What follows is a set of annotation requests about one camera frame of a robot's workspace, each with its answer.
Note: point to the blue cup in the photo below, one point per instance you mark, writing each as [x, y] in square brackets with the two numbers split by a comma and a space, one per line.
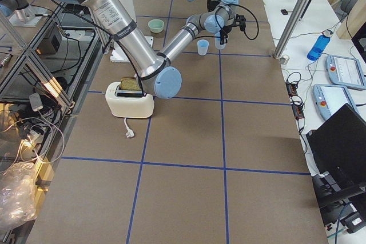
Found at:
[202, 47]
[217, 42]

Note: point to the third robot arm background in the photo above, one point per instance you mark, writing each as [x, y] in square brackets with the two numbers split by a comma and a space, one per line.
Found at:
[19, 12]

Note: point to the green bowl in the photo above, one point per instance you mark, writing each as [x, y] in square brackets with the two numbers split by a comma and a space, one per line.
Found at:
[156, 25]

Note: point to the blue water bottle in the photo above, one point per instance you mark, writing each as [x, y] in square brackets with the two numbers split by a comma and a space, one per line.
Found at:
[320, 45]

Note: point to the orange black power strip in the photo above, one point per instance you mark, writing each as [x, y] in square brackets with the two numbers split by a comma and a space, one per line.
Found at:
[297, 103]

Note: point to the bread slice in toaster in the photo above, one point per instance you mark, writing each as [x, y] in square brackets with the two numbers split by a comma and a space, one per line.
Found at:
[129, 83]

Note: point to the cream toaster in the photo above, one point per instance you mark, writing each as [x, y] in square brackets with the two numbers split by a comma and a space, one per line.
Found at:
[128, 103]

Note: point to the lower teach pendant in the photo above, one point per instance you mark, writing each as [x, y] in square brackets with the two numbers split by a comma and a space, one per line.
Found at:
[330, 98]

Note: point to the teach pendant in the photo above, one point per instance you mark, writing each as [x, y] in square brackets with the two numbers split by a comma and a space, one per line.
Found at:
[330, 98]
[345, 71]

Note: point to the upper teach pendant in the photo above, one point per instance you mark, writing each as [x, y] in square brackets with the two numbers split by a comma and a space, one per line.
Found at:
[345, 71]

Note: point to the black laptop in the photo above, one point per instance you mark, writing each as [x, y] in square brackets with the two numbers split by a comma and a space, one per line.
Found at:
[339, 144]

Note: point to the black monitor stand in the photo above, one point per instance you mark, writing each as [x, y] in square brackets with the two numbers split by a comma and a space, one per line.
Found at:
[328, 191]

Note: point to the crumpled plastic bag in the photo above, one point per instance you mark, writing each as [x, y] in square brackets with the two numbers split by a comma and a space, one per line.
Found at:
[18, 204]

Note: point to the aluminium frame post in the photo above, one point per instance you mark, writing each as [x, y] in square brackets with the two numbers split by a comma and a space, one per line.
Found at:
[289, 28]

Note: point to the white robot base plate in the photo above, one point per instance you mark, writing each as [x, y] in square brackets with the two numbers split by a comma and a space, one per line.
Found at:
[118, 55]

